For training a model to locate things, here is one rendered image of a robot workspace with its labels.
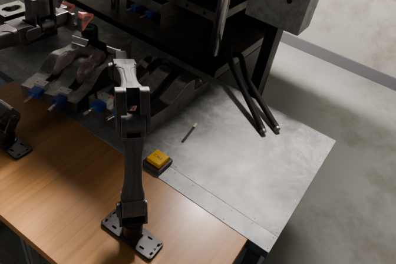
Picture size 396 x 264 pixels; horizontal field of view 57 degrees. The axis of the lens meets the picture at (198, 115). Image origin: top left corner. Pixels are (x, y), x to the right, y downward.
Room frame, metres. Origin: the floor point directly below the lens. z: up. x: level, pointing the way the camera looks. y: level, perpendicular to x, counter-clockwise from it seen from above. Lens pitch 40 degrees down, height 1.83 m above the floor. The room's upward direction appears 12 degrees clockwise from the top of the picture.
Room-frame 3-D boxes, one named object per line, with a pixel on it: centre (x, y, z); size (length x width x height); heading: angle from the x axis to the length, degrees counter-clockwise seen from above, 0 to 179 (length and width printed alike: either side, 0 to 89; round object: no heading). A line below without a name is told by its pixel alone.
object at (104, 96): (1.07, 0.39, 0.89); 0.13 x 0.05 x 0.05; 153
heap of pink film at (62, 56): (1.36, 0.57, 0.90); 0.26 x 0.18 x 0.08; 170
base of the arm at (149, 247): (0.62, 0.13, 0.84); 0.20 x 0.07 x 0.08; 64
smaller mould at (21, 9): (1.75, 1.10, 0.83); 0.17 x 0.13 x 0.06; 153
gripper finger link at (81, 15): (1.18, 0.48, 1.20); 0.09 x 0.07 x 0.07; 154
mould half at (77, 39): (1.37, 0.57, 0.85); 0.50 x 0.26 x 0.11; 170
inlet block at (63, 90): (1.09, 0.56, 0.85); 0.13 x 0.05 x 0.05; 170
